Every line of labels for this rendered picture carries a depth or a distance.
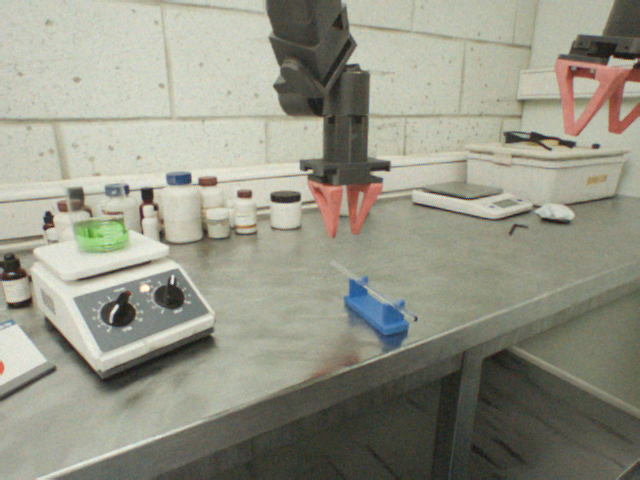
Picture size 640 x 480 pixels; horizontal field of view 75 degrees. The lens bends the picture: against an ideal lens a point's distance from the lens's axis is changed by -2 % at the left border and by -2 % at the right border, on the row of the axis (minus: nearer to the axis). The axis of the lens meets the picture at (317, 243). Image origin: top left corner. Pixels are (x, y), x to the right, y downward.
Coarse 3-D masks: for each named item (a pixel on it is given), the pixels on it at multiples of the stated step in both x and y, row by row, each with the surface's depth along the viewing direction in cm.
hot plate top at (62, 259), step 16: (144, 240) 53; (48, 256) 47; (64, 256) 47; (80, 256) 47; (96, 256) 47; (112, 256) 47; (128, 256) 47; (144, 256) 48; (160, 256) 49; (64, 272) 42; (80, 272) 43; (96, 272) 44
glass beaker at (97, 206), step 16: (80, 192) 45; (96, 192) 45; (112, 192) 46; (80, 208) 45; (96, 208) 45; (112, 208) 46; (80, 224) 46; (96, 224) 46; (112, 224) 47; (128, 224) 49; (80, 240) 46; (96, 240) 46; (112, 240) 47; (128, 240) 49
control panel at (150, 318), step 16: (176, 272) 49; (112, 288) 44; (128, 288) 45; (192, 288) 48; (80, 304) 42; (96, 304) 42; (144, 304) 44; (192, 304) 47; (96, 320) 41; (144, 320) 43; (160, 320) 44; (176, 320) 44; (96, 336) 40; (112, 336) 40; (128, 336) 41; (144, 336) 42
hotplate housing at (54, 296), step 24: (144, 264) 50; (168, 264) 50; (48, 288) 45; (72, 288) 43; (96, 288) 44; (48, 312) 48; (72, 312) 41; (72, 336) 42; (168, 336) 43; (192, 336) 46; (96, 360) 39; (120, 360) 40; (144, 360) 42
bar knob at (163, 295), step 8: (168, 280) 46; (176, 280) 46; (160, 288) 46; (168, 288) 45; (176, 288) 47; (160, 296) 45; (168, 296) 44; (176, 296) 46; (160, 304) 45; (168, 304) 45; (176, 304) 45
